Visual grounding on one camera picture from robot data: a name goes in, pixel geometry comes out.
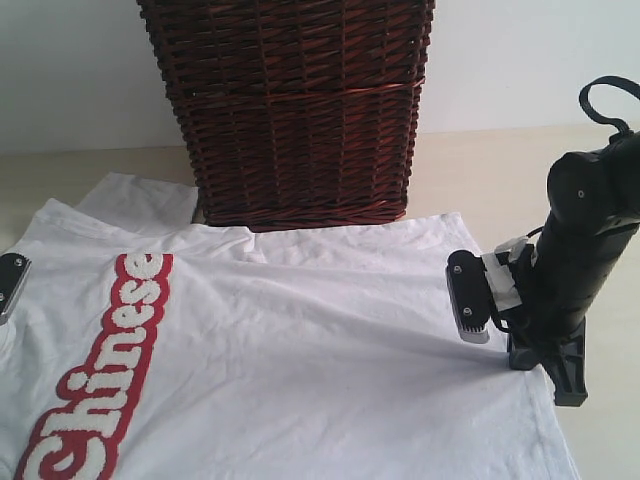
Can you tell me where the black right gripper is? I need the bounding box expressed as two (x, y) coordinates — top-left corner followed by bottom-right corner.
(507, 134), (639, 406)

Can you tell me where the white t-shirt with red lettering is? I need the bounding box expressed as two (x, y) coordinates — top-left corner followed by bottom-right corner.
(1, 174), (578, 479)

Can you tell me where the dark brown wicker basket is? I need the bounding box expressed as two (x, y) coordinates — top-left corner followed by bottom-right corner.
(139, 1), (435, 231)

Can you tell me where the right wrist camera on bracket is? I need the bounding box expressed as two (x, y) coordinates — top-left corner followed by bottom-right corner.
(445, 237), (535, 348)

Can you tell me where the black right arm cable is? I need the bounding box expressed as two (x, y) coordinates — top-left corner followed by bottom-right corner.
(578, 75), (640, 144)

